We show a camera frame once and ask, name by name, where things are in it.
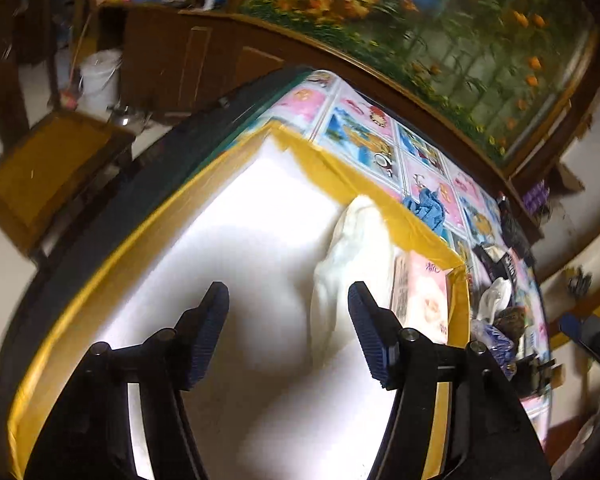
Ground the purple bottle pack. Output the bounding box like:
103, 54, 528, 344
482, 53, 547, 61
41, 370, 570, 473
522, 180, 551, 213

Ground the metal pot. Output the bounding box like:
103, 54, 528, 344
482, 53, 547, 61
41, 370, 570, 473
111, 105, 151, 128

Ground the black printed packet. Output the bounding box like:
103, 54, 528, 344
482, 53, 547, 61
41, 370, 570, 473
472, 242, 536, 281

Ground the brown soft item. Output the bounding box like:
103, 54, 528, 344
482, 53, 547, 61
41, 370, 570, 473
495, 307, 528, 341

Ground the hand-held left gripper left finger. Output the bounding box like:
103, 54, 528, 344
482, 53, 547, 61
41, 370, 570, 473
25, 281, 231, 480

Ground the blue cloth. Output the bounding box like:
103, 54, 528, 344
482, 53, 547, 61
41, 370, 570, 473
402, 185, 448, 236

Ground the white plastic bag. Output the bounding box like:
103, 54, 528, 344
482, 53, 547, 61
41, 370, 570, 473
310, 195, 396, 361

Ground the brown wooden cabinet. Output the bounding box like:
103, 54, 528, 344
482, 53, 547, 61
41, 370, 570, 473
95, 2, 543, 246

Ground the wooden chair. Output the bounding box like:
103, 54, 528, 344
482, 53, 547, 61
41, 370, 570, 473
0, 110, 136, 261

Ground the black oblong object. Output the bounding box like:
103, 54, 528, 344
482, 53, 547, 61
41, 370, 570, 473
500, 195, 517, 233

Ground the blue white packet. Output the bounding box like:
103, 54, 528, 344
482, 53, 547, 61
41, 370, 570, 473
472, 320, 518, 376

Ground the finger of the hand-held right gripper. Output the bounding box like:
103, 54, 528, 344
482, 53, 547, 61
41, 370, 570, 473
559, 312, 600, 366

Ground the printed cartoon tablecloth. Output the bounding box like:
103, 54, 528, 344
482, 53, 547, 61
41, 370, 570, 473
270, 70, 553, 451

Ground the dark metal tool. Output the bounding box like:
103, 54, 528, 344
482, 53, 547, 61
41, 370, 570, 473
567, 267, 593, 296

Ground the large fish tank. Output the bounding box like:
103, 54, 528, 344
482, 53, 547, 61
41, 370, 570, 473
240, 0, 600, 161

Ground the pink tissue pack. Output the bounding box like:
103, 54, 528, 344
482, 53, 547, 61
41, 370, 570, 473
390, 251, 453, 346

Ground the white plastic bucket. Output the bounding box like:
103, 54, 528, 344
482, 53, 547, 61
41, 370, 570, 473
79, 50, 123, 116

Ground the cardboard piece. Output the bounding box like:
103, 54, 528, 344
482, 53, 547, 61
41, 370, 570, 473
550, 160, 586, 196

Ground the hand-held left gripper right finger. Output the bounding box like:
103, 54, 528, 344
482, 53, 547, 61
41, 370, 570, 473
347, 281, 553, 480

